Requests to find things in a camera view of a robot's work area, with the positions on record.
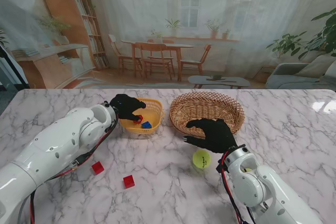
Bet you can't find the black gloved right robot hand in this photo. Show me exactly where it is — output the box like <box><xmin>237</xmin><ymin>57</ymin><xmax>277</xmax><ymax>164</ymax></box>
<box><xmin>183</xmin><ymin>118</ymin><xmax>238</xmax><ymax>154</ymax></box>

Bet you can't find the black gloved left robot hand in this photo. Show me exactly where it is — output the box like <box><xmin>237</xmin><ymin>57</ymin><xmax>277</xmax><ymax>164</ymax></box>
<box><xmin>109</xmin><ymin>93</ymin><xmax>146</xmax><ymax>124</ymax></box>

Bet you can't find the yellow plastic basket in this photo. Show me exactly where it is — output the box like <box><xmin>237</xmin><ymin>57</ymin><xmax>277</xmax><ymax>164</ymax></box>
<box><xmin>119</xmin><ymin>98</ymin><xmax>165</xmax><ymax>133</ymax></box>

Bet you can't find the brown wicker basket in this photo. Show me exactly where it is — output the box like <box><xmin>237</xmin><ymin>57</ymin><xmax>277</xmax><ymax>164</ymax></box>
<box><xmin>169</xmin><ymin>91</ymin><xmax>245</xmax><ymax>138</ymax></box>

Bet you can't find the printed room scene backdrop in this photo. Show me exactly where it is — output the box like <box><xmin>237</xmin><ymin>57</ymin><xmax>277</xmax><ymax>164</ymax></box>
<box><xmin>0</xmin><ymin>0</ymin><xmax>336</xmax><ymax>90</ymax></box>

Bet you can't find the black stand pole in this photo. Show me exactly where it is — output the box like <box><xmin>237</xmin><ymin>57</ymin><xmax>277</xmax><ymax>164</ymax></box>
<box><xmin>0</xmin><ymin>42</ymin><xmax>29</xmax><ymax>88</ymax></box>

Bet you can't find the red black right arm cable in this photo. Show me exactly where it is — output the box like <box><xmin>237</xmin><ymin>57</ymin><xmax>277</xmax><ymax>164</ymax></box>
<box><xmin>215</xmin><ymin>152</ymin><xmax>257</xmax><ymax>224</ymax></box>

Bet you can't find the red black arm cable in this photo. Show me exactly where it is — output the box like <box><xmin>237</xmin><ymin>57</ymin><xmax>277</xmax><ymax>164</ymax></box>
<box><xmin>18</xmin><ymin>115</ymin><xmax>120</xmax><ymax>224</ymax></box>
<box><xmin>215</xmin><ymin>152</ymin><xmax>257</xmax><ymax>224</ymax></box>

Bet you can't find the red black left arm cable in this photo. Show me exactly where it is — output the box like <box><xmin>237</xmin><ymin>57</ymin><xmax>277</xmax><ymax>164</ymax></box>
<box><xmin>18</xmin><ymin>115</ymin><xmax>120</xmax><ymax>224</ymax></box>

